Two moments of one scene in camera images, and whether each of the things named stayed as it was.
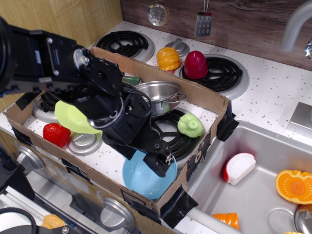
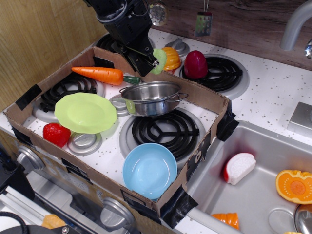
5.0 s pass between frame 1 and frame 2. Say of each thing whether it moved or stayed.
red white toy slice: stayed
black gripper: moved
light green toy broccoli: moved
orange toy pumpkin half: stayed
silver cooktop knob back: stayed
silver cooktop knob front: stayed
